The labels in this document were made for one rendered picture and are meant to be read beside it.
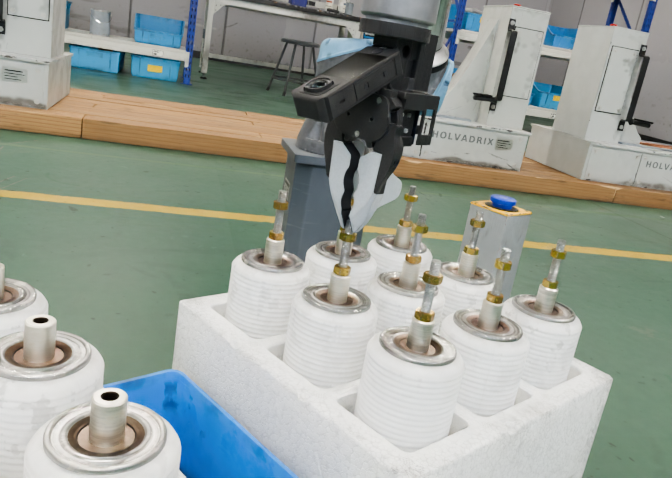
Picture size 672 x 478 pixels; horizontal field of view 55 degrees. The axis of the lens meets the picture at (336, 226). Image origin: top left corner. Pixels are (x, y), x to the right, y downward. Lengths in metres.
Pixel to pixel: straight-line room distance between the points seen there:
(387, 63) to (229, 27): 8.46
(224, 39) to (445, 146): 6.38
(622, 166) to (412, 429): 2.92
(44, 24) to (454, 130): 1.73
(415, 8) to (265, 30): 8.49
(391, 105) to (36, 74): 2.23
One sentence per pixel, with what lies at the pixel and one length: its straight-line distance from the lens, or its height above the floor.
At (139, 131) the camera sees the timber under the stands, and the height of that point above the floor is 0.06.
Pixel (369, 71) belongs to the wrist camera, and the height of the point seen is 0.50.
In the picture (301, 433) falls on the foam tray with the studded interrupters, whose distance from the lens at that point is 0.68.
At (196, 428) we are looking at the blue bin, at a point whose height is 0.08.
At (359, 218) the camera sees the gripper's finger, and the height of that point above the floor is 0.35.
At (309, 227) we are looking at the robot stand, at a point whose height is 0.15.
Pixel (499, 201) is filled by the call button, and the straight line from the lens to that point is 1.03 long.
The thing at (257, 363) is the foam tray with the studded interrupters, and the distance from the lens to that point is 0.71.
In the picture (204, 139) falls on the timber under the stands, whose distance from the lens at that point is 2.66.
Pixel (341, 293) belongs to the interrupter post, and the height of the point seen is 0.26.
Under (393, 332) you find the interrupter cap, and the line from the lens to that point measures 0.65.
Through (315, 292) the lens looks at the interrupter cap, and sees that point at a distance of 0.71.
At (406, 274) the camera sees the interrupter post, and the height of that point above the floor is 0.27.
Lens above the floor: 0.52
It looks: 16 degrees down
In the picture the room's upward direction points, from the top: 10 degrees clockwise
